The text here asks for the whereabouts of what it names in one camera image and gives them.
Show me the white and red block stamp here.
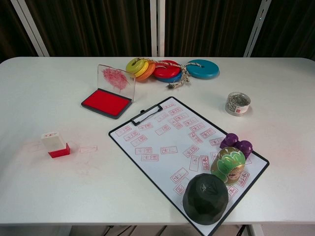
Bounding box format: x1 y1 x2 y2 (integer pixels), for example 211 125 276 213
40 132 71 159

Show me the white paper with red stamps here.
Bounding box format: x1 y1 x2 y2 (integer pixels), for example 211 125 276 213
110 98 268 234

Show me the blue wooden disc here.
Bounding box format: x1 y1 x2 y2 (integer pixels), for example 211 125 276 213
156 72 183 83

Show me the orange wooden disc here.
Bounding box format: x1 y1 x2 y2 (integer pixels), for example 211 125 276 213
135 61 157 82

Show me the red wooden disc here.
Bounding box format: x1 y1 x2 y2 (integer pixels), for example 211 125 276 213
153 59 182 79

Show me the yellow wooden disc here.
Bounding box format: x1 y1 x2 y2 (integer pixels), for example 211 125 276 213
134 60 150 77

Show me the red ink pad clear lid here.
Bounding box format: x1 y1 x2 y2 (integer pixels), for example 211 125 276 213
81 64 137 120

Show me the lime green wooden disc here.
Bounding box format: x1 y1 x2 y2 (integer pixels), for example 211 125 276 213
126 58 146 74

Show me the teal wooden disc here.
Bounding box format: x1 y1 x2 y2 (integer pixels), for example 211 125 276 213
186 59 221 81

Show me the purple plastic toy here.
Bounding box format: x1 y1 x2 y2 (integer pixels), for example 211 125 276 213
220 133 254 158

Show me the clear box of paper clips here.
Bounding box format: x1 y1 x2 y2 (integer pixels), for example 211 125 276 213
224 91 252 117

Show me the green gold nesting doll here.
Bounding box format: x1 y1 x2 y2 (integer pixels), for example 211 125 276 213
211 147 246 186

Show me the black faceted cup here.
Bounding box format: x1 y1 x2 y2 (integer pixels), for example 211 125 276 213
182 173 229 226

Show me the black rimmed clipboard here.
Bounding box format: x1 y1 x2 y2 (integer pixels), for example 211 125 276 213
108 96 270 236

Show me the dark brown curtain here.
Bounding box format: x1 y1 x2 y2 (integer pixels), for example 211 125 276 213
0 0 315 63

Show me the braided beige rope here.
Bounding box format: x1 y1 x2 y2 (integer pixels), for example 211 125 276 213
137 57 203 89

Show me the white upright frame post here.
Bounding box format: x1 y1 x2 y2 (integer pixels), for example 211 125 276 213
150 0 165 58

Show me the white slotted frame post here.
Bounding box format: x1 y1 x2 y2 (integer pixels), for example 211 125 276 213
243 0 272 58

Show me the white slanted frame post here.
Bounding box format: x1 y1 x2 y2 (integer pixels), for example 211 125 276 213
10 0 49 58

